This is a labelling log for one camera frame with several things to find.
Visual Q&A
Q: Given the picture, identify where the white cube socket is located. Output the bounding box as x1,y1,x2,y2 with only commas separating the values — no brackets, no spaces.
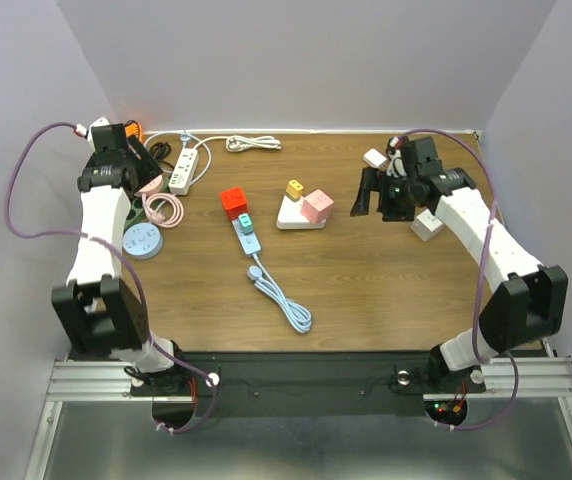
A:
411,209,444,242

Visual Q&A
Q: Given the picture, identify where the round light blue socket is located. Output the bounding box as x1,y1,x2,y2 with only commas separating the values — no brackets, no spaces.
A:
122,223,163,260

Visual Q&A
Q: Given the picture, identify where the yellow small plug adapter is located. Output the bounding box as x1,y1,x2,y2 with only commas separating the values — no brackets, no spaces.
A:
285,179,304,201

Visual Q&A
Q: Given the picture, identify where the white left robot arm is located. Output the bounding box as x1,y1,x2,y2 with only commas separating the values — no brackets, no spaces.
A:
51,117,189,394

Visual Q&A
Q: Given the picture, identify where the orange power strip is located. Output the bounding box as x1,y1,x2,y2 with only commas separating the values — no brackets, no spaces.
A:
124,120,143,141

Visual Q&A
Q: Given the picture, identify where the light blue power strip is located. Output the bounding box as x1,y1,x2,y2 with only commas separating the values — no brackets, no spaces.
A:
232,219,262,257

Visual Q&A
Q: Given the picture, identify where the red cube socket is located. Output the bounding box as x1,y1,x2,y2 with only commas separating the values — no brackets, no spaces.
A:
219,187,248,221

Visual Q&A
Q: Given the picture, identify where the white bundled cable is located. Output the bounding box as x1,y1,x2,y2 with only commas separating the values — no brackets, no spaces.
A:
224,134,283,154

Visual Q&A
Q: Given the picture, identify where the black coiled cable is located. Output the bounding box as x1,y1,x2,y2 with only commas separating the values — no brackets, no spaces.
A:
144,141,173,174

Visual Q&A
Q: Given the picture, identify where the white long power strip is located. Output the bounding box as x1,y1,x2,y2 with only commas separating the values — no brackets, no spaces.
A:
168,147,199,196

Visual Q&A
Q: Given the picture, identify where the teal small plug adapter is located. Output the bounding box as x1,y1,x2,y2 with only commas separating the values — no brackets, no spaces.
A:
238,213,254,235

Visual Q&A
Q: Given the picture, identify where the dark green power strip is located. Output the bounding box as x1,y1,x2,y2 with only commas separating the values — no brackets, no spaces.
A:
123,197,148,231

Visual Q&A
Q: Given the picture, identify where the pink cube socket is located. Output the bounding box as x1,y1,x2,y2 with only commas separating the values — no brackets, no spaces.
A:
300,189,334,224

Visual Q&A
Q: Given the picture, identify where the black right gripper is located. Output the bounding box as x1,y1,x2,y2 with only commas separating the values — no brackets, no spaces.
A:
348,166,416,221

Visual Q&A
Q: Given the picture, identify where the pink cable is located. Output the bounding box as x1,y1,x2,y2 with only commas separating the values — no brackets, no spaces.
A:
143,192,185,230

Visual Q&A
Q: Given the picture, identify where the white triangular power strip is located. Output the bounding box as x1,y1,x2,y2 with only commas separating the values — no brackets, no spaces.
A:
276,195,326,230

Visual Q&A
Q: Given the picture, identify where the round pink socket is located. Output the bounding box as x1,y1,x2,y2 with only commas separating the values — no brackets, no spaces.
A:
136,175,164,197

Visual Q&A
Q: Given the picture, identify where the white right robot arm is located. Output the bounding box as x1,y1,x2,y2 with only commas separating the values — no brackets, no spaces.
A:
350,136,568,390

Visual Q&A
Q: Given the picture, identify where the light blue coiled cable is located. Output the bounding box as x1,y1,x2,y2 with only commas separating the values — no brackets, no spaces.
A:
245,254,313,335

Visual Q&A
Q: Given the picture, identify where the white flat charger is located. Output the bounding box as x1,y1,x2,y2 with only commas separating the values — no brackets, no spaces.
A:
362,148,388,169

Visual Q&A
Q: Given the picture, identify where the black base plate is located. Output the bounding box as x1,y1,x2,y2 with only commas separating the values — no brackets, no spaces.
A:
130,351,485,418

